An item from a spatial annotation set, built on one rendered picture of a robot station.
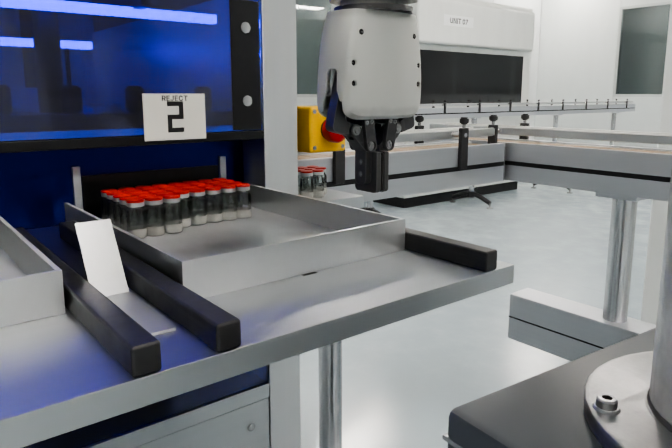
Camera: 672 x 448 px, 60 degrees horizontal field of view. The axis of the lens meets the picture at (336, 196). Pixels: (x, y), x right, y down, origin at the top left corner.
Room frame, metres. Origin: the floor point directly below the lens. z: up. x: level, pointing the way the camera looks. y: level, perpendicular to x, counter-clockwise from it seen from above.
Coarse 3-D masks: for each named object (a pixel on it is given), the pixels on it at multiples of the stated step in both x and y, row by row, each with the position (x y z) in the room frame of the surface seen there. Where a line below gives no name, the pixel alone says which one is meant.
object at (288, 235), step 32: (256, 192) 0.85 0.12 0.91; (224, 224) 0.74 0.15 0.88; (256, 224) 0.74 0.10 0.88; (288, 224) 0.74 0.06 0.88; (320, 224) 0.73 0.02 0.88; (352, 224) 0.68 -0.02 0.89; (384, 224) 0.60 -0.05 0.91; (160, 256) 0.49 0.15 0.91; (192, 256) 0.59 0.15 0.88; (224, 256) 0.48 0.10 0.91; (256, 256) 0.50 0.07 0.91; (288, 256) 0.52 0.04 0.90; (320, 256) 0.55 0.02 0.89; (352, 256) 0.57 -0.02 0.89; (192, 288) 0.46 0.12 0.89; (224, 288) 0.48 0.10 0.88
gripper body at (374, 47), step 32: (352, 32) 0.53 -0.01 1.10; (384, 32) 0.55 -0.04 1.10; (416, 32) 0.58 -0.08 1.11; (320, 64) 0.56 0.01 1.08; (352, 64) 0.53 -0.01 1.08; (384, 64) 0.55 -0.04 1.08; (416, 64) 0.58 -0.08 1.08; (320, 96) 0.55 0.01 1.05; (352, 96) 0.53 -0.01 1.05; (384, 96) 0.55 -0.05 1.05; (416, 96) 0.58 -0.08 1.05
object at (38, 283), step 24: (0, 216) 0.63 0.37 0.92; (0, 240) 0.63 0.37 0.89; (24, 240) 0.53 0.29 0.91; (0, 264) 0.56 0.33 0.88; (24, 264) 0.53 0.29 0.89; (48, 264) 0.45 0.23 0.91; (0, 288) 0.41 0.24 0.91; (24, 288) 0.42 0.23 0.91; (48, 288) 0.43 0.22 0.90; (0, 312) 0.41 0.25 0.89; (24, 312) 0.41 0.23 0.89; (48, 312) 0.43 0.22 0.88
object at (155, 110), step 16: (144, 96) 0.74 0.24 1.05; (160, 96) 0.75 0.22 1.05; (176, 96) 0.77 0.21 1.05; (192, 96) 0.78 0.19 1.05; (144, 112) 0.74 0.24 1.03; (160, 112) 0.75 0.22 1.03; (176, 112) 0.77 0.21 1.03; (192, 112) 0.78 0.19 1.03; (144, 128) 0.74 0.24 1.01; (160, 128) 0.75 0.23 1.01; (192, 128) 0.78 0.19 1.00
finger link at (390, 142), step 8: (376, 120) 0.58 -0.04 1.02; (384, 120) 0.57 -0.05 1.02; (392, 120) 0.57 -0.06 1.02; (376, 128) 0.59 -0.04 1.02; (384, 128) 0.57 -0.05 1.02; (392, 128) 0.57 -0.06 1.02; (384, 136) 0.57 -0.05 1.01; (392, 136) 0.57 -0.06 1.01; (384, 144) 0.57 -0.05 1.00; (392, 144) 0.57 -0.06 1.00
